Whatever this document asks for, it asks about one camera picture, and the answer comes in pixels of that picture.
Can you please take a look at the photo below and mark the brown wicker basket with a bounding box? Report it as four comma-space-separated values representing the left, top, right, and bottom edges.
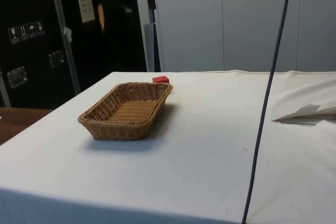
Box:
77, 82, 174, 141

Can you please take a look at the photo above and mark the black cabinet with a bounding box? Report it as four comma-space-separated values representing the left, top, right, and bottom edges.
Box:
0, 0, 81, 109

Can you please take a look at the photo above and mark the black cable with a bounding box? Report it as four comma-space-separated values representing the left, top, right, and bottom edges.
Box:
241, 0, 293, 224

